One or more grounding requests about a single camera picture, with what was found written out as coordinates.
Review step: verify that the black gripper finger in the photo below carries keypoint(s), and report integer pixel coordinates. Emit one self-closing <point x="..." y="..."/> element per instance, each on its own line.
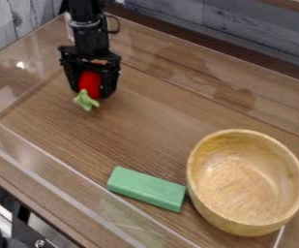
<point x="72" y="71"/>
<point x="109" y="76"/>

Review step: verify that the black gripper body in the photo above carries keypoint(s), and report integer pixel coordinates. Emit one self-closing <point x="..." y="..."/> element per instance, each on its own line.
<point x="99" y="61"/>

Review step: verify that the red plush strawberry toy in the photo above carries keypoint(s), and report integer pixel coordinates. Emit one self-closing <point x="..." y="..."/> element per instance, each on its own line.
<point x="88" y="94"/>

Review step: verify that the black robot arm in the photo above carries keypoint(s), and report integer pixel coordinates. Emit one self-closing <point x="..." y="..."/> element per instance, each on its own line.
<point x="89" y="27"/>

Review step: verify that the clear acrylic tray walls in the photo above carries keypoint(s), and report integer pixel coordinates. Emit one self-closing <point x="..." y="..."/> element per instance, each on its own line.
<point x="180" y="92"/>

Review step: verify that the green rectangular block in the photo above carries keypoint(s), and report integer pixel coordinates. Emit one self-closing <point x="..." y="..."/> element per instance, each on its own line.
<point x="147" y="189"/>

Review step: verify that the wooden bowl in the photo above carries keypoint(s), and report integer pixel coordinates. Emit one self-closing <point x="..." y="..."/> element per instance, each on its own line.
<point x="243" y="182"/>

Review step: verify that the black device with knob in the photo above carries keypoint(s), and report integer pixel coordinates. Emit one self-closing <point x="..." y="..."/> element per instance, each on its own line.
<point x="24" y="237"/>

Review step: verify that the clear acrylic corner bracket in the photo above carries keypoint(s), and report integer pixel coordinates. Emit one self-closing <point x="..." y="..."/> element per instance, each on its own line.
<point x="68" y="29"/>

